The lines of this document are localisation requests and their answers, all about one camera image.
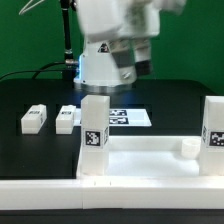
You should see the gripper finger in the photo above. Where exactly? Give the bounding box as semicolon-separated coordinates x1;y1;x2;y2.
109;39;136;80
133;38;152;76

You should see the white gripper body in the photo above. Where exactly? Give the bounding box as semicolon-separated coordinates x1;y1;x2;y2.
76;0;160;42

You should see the white desk top tray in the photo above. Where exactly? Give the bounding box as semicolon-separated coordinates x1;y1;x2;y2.
77;136;224;185

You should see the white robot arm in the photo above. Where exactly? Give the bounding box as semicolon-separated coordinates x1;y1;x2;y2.
74;0;187;92

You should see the fiducial marker sheet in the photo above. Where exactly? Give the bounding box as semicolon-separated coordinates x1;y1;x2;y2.
73;108;153;128

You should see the black hose cable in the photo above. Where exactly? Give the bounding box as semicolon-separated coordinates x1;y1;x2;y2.
59;0;78;67

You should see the black cable on table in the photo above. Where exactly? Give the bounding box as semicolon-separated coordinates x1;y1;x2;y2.
0;61;75;84

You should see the white front guide rail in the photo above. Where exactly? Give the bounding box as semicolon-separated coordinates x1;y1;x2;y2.
0;177;224;210

